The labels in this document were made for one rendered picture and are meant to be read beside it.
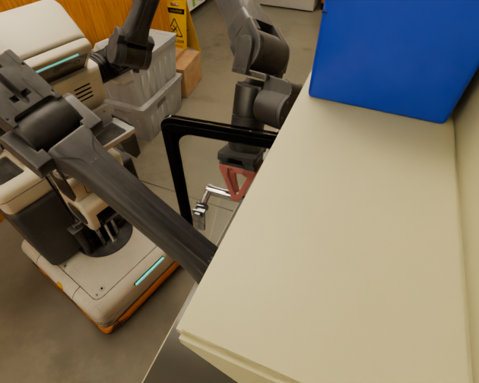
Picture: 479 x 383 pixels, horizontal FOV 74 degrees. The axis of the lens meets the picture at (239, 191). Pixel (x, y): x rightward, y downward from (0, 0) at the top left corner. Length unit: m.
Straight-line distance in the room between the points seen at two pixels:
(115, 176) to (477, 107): 0.39
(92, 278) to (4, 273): 0.73
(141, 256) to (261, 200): 1.49
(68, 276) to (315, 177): 1.59
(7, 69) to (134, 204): 0.23
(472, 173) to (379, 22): 0.11
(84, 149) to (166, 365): 0.46
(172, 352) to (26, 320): 1.40
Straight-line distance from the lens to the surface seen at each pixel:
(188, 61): 3.19
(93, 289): 1.64
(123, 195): 0.45
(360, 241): 0.17
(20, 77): 0.52
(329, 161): 0.21
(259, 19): 0.55
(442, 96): 0.26
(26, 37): 0.93
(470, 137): 0.24
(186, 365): 0.73
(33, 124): 0.49
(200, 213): 0.56
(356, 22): 0.24
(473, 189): 0.21
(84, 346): 1.87
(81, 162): 0.47
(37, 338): 1.99
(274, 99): 0.47
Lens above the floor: 1.65
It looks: 48 degrees down
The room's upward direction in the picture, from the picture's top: straight up
